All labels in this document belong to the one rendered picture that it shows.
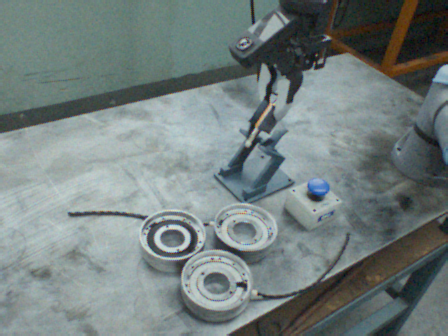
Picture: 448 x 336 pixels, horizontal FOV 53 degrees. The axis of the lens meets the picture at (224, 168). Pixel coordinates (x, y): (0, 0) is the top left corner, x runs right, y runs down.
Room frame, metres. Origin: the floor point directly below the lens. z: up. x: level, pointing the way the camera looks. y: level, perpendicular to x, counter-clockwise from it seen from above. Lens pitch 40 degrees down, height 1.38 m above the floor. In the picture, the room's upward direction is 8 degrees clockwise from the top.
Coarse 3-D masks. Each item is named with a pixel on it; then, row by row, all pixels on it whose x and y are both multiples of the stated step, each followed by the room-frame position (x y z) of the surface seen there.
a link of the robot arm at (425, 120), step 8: (440, 72) 0.81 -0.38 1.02; (440, 80) 0.80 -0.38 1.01; (432, 88) 0.81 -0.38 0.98; (440, 88) 0.79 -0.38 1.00; (432, 96) 0.80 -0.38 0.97; (440, 96) 0.77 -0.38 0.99; (424, 104) 0.82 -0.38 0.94; (432, 104) 0.78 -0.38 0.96; (440, 104) 0.76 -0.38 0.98; (424, 112) 0.80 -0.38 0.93; (432, 112) 0.76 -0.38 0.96; (416, 120) 0.82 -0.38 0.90; (424, 120) 0.79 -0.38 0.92; (432, 120) 0.76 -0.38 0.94; (424, 128) 0.78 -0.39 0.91; (432, 128) 0.77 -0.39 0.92; (432, 136) 0.77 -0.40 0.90
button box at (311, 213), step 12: (288, 192) 0.61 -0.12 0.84; (300, 192) 0.61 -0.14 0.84; (288, 204) 0.60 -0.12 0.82; (300, 204) 0.58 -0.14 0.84; (312, 204) 0.58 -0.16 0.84; (324, 204) 0.58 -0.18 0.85; (336, 204) 0.59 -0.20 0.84; (300, 216) 0.58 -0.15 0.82; (312, 216) 0.56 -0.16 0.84; (324, 216) 0.57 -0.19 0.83; (336, 216) 0.60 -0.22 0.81; (312, 228) 0.56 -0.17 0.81
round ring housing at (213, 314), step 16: (208, 256) 0.45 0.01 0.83; (224, 256) 0.45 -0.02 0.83; (192, 272) 0.41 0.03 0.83; (208, 272) 0.42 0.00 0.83; (224, 272) 0.42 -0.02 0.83; (240, 272) 0.42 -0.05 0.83; (192, 304) 0.36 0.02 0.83; (240, 304) 0.36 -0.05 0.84; (208, 320) 0.35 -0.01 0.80; (224, 320) 0.36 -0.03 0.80
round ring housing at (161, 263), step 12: (156, 216) 0.51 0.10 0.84; (168, 216) 0.52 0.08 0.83; (180, 216) 0.52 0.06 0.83; (192, 216) 0.51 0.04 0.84; (144, 228) 0.48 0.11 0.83; (168, 228) 0.49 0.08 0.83; (180, 228) 0.50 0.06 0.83; (204, 228) 0.49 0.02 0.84; (144, 240) 0.46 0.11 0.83; (156, 240) 0.46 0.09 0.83; (168, 240) 0.49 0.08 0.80; (180, 240) 0.49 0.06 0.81; (204, 240) 0.47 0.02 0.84; (144, 252) 0.44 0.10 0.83; (156, 264) 0.42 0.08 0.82; (168, 264) 0.42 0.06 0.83; (180, 264) 0.42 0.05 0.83
